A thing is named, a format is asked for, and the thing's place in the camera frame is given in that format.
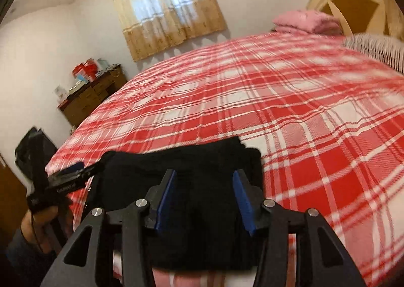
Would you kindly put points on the black pants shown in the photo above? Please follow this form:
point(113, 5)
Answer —
point(204, 229)

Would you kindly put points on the white card on desk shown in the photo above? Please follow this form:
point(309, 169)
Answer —
point(61, 93)

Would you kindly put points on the black chair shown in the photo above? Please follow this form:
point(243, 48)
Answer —
point(33, 153)

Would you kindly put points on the red gift bag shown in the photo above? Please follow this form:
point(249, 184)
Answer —
point(86, 71)

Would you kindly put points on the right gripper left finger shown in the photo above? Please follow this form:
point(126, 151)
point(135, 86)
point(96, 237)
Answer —
point(87, 260)

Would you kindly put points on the striped pillow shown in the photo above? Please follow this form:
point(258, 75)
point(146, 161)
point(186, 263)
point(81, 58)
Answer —
point(385, 49)

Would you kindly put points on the cream wooden headboard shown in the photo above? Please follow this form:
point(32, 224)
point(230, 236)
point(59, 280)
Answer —
point(377, 17)

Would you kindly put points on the centre window curtain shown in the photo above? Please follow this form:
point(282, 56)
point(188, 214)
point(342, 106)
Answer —
point(153, 26)

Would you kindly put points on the pink folded blanket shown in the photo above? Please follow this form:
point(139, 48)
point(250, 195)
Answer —
point(309, 22)

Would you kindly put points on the person left hand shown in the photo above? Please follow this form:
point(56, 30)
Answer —
point(33, 228)

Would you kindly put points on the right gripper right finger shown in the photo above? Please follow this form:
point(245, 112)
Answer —
point(321, 258)

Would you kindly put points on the brown wooden desk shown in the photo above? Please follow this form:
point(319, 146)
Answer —
point(81, 103)

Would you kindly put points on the red plaid bed sheet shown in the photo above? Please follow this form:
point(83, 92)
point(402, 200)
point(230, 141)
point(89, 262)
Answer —
point(327, 120)

